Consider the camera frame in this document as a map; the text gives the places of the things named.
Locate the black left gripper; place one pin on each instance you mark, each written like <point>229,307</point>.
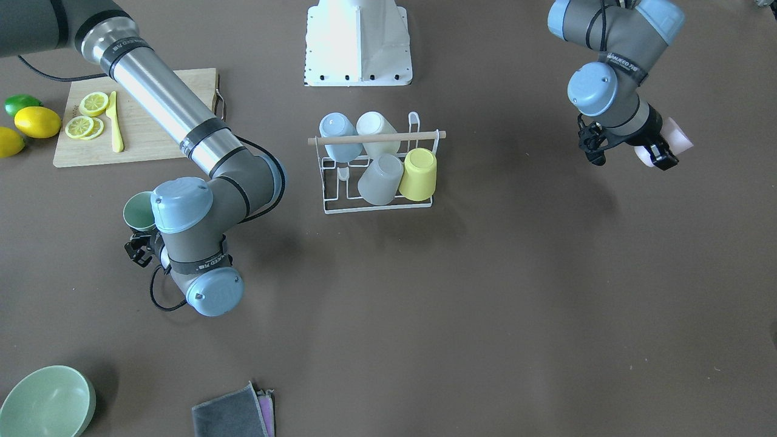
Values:
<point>653,126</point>

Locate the pink cup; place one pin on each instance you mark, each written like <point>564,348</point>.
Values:
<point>677,141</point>

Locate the green cup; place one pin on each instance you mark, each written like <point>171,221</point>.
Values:
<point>138,213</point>

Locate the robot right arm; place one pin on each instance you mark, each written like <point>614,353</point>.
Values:
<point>191,215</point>

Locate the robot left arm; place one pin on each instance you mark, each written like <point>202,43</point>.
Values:
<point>629,37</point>

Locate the yellow cup on rack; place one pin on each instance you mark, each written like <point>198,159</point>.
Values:
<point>419,179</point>

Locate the grey cup on rack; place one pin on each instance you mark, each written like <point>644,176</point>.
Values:
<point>380,182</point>

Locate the white cup on rack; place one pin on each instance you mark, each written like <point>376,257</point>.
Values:
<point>374,123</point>

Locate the light blue cup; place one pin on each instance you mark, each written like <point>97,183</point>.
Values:
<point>338,125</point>

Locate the wooden rack dowel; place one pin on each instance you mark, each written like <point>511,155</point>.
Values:
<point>410,136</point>

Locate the pink cloth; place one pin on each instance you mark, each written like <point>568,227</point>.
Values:
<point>266,402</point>

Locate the grey cloth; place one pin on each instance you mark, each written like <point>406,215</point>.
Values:
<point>235,414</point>

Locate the wooden cutting board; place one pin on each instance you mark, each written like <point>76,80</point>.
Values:
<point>144,139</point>

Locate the yellow plastic knife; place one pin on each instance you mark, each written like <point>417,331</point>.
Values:
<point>117,140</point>

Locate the lemon slice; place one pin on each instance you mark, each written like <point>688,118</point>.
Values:
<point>79,127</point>
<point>96,131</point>
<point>94,104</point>

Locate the lemon slice top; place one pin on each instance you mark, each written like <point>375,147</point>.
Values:
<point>94,104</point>

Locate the yellow lemon upper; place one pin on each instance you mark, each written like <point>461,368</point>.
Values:
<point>38,122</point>

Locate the yellow lemon at edge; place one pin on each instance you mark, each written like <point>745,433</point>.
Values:
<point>11,142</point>

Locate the green lime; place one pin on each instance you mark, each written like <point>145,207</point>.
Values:
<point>15,103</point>

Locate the green bowl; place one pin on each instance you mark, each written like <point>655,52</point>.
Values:
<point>56,400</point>

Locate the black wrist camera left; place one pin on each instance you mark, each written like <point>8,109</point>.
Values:
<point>594,140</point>

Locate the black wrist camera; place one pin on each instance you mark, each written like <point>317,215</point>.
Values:
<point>594,140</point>
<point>143,246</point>

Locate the white wire cup rack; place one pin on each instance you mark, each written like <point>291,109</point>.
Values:
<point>340,180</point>

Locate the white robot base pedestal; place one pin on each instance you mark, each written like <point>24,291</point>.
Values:
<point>357,44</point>

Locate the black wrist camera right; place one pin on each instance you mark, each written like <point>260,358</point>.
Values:
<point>143,246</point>

